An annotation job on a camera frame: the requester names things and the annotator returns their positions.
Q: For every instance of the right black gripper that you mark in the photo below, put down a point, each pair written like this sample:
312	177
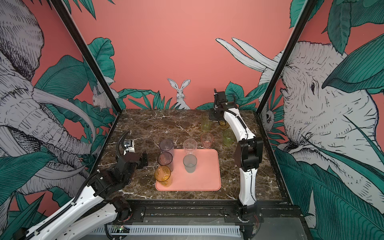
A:
212	114

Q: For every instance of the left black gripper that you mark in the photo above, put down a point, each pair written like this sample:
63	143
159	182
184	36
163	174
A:
141	164

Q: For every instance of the light green tumbler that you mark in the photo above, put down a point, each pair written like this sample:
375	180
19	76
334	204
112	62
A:
206	123

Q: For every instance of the pink clear tumbler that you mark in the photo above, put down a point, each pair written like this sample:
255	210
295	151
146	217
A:
207	140

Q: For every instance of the amber yellow tumbler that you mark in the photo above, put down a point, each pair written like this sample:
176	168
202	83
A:
163	176

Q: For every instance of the dark smoky tumbler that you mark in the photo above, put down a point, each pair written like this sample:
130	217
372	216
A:
165	159

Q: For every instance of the blue-grey clear tumbler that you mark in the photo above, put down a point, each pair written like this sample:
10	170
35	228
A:
167	146

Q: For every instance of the clear colourless tumbler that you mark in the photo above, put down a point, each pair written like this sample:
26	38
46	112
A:
190	146

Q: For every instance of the teal frosted tumbler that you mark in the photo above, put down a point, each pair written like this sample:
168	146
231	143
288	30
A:
190	163

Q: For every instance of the pink plastic tray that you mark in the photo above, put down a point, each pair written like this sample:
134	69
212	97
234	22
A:
206	176

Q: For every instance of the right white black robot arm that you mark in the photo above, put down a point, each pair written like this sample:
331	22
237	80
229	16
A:
248	154

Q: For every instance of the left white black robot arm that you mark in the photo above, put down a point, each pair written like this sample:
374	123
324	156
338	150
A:
99	186

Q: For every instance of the yellow short tumbler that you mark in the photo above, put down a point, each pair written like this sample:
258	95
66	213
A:
223	125

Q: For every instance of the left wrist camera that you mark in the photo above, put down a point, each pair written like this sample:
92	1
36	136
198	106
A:
129	146

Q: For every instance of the left black frame post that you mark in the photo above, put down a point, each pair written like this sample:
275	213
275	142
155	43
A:
83	47

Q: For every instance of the black frame post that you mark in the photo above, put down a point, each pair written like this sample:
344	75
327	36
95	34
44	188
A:
297	31
83	47

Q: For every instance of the white slotted cable duct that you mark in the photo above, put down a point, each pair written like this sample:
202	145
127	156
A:
152	230

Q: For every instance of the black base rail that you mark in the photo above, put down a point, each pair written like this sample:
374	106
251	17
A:
230	210

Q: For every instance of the right black frame post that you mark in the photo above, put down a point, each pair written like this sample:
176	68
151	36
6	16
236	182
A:
297	31

